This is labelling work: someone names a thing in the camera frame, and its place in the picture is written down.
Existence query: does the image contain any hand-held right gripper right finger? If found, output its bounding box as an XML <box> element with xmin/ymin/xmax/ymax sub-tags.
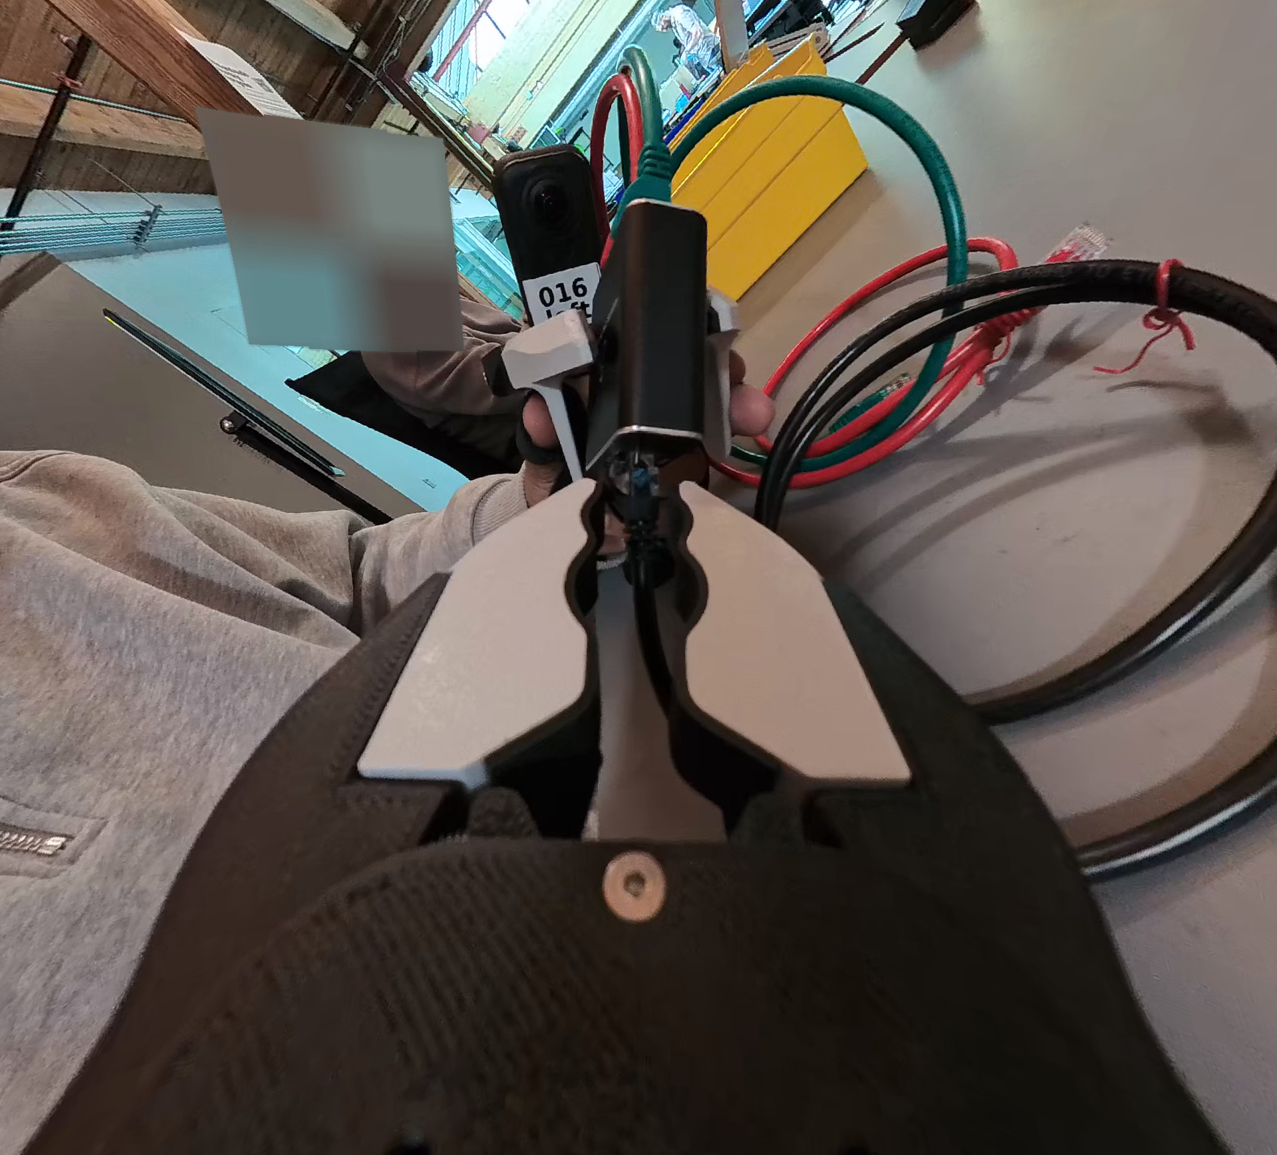
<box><xmin>671</xmin><ymin>483</ymin><xmax>914</xmax><ymax>789</ymax></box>

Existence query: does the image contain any black network adapter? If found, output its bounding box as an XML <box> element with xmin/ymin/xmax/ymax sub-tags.
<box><xmin>583</xmin><ymin>199</ymin><xmax>712</xmax><ymax>483</ymax></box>

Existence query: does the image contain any person's left hand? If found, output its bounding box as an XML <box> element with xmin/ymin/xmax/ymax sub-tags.
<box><xmin>517</xmin><ymin>351</ymin><xmax>776</xmax><ymax>503</ymax></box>

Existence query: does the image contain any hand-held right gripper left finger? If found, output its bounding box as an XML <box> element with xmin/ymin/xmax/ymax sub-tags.
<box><xmin>357</xmin><ymin>479</ymin><xmax>613</xmax><ymax>792</ymax></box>

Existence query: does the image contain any red network cable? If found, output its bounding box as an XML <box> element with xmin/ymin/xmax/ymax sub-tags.
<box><xmin>589</xmin><ymin>72</ymin><xmax>1114</xmax><ymax>490</ymax></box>

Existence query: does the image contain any green network cable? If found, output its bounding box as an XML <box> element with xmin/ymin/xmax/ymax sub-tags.
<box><xmin>621</xmin><ymin>45</ymin><xmax>970</xmax><ymax>490</ymax></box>

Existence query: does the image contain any black network cable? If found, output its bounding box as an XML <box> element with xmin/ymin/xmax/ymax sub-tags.
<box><xmin>619</xmin><ymin>259</ymin><xmax>1277</xmax><ymax>877</ymax></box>

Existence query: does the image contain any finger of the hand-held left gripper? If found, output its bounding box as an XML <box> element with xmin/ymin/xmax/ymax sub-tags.
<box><xmin>502</xmin><ymin>317</ymin><xmax>603</xmax><ymax>484</ymax></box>
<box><xmin>702</xmin><ymin>287</ymin><xmax>746</xmax><ymax>460</ymax></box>

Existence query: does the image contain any person's left forearm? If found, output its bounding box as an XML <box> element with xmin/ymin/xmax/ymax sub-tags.
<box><xmin>344</xmin><ymin>471</ymin><xmax>531</xmax><ymax>648</ymax></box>

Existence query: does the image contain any small black box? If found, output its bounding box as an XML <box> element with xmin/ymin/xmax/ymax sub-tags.
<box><xmin>895</xmin><ymin>0</ymin><xmax>974</xmax><ymax>49</ymax></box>

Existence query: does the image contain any white paper sign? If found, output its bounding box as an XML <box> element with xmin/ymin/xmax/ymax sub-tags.
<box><xmin>195</xmin><ymin>37</ymin><xmax>301</xmax><ymax>118</ymax></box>

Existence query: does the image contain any black office chair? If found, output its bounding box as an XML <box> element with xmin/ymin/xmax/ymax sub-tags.
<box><xmin>289</xmin><ymin>351</ymin><xmax>501</xmax><ymax>483</ymax></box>

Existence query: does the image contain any red twist tie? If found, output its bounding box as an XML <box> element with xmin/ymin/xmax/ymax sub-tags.
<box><xmin>1093</xmin><ymin>259</ymin><xmax>1199</xmax><ymax>375</ymax></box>

